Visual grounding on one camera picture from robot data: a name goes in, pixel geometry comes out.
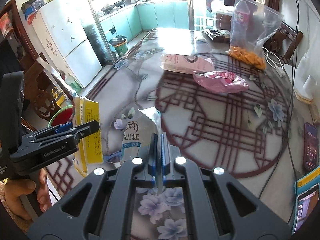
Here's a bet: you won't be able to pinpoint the white refrigerator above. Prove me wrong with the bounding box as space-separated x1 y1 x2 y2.
31 0 101 88

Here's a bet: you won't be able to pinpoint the black cable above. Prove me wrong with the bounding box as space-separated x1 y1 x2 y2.
257 0 301 225

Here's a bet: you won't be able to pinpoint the clear bag orange snacks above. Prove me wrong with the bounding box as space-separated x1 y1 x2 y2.
228 0 283 70

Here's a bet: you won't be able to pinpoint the dark smartphone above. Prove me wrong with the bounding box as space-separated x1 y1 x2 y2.
303 122 319 172

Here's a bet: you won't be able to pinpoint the clear white drink pouch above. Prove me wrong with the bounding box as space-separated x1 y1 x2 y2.
102 106 161 179

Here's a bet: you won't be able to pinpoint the pink tissue pack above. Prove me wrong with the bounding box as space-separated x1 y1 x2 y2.
160 54 215 75

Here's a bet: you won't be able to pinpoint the tablet in blue case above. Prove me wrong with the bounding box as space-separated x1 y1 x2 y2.
292 166 320 234

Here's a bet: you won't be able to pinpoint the red bucket green rim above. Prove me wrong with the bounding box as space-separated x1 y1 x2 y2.
48 105 73 127

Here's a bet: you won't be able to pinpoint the dark wooden chair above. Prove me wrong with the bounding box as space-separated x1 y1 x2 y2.
264 22 304 60

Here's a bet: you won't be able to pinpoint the green kitchen trash bin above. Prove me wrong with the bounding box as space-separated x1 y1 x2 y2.
108 35 128 57

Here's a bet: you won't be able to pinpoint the person's left hand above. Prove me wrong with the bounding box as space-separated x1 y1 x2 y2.
4 168 52 220

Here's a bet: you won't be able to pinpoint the white charger cable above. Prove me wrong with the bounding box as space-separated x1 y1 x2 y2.
262 47 287 79

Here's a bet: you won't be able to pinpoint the pink plastic bag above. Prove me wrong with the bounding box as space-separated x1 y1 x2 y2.
193 71 249 94

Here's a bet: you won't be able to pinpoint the yellow medicine box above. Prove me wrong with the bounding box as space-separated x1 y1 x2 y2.
71 96 104 177

